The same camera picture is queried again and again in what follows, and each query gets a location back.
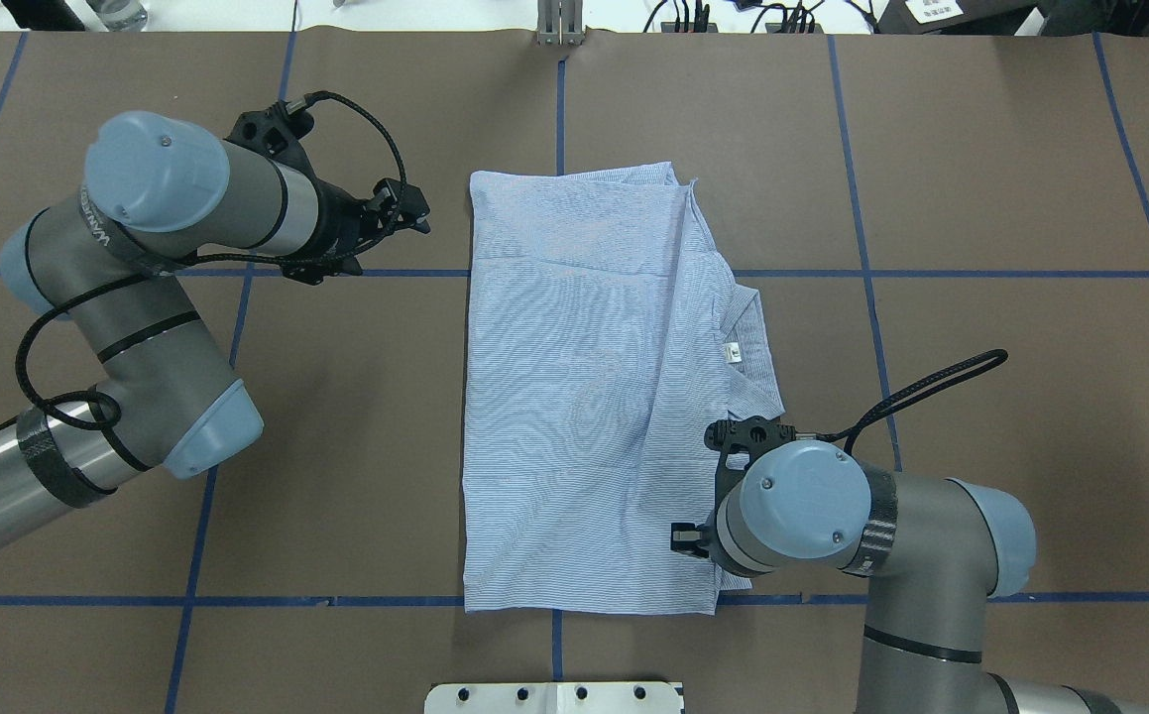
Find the grey metal bracket post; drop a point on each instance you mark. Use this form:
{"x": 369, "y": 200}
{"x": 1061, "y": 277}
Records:
{"x": 560, "y": 23}

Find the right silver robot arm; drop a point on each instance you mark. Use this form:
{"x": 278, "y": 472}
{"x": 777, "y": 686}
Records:
{"x": 932, "y": 551}

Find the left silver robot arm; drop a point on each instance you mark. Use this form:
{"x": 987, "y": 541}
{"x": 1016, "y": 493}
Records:
{"x": 119, "y": 372}

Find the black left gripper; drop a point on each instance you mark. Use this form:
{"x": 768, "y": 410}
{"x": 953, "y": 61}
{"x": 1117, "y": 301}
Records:
{"x": 338, "y": 220}

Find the black box with label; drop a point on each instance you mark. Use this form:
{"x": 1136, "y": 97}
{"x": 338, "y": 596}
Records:
{"x": 962, "y": 18}

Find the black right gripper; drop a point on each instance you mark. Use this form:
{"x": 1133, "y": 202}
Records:
{"x": 685, "y": 536}

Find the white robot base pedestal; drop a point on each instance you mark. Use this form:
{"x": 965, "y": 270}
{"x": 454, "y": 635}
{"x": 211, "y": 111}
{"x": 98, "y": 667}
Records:
{"x": 557, "y": 697}

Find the blue striped button shirt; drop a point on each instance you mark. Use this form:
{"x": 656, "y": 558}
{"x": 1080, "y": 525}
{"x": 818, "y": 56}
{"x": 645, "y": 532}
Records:
{"x": 605, "y": 331}

